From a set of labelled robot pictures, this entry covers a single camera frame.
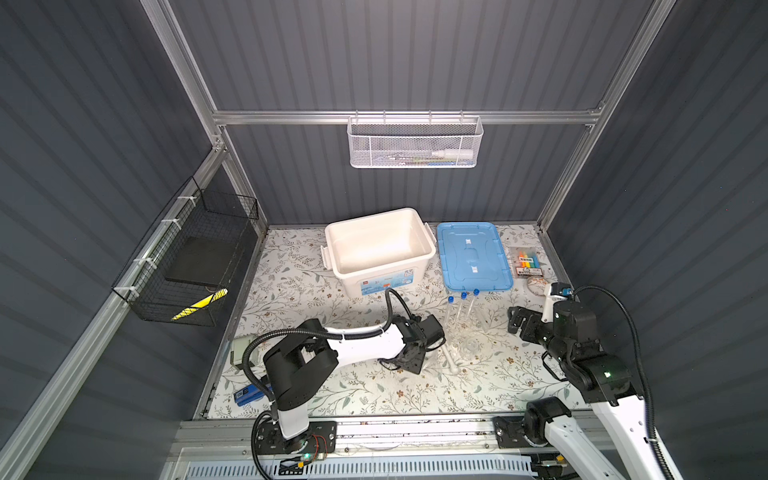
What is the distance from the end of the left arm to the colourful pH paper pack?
0.50 metres

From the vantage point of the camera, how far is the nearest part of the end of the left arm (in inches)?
24.5

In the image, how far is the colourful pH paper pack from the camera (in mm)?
1063
